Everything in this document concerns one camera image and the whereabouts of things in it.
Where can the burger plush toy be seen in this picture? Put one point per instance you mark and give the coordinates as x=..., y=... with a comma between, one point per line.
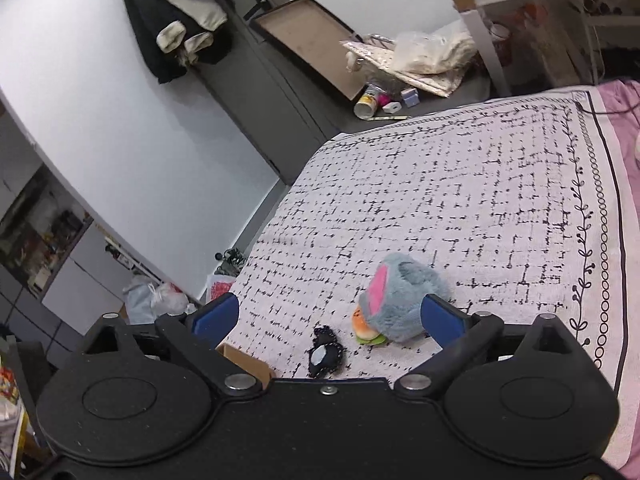
x=365, y=334

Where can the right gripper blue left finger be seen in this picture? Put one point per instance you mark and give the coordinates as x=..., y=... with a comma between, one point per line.
x=193, y=340

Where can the white cabinet with shelf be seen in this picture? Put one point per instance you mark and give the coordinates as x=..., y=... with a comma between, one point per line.
x=57, y=274

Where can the black jacket hanging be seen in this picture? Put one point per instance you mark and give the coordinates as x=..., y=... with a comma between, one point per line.
x=173, y=35

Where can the red white plastic bag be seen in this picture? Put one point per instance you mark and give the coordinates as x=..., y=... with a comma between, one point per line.
x=217, y=285

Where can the cardboard box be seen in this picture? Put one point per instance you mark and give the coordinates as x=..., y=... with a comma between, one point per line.
x=253, y=366

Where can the framed brown board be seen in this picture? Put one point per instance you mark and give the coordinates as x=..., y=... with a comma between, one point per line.
x=312, y=37

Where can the dark grey door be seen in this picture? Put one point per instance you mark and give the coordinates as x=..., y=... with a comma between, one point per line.
x=284, y=109

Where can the black plush with white belly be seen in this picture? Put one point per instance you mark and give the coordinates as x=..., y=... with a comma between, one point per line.
x=326, y=356

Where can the pink bed sheet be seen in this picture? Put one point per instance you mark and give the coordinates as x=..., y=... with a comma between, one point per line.
x=621, y=102

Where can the paper cup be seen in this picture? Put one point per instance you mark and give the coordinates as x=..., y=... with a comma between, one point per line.
x=367, y=105

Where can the grey white garbage bags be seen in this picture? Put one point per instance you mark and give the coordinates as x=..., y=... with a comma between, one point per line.
x=145, y=301

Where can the beige tote bag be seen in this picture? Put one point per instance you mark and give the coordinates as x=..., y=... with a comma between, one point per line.
x=433, y=62

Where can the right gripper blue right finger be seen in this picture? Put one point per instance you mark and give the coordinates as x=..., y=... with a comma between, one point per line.
x=465, y=340

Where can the white black patterned blanket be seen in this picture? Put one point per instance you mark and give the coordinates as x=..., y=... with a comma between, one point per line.
x=522, y=206

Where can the grey pink plush toy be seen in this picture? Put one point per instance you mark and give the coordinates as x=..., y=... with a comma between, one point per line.
x=391, y=303

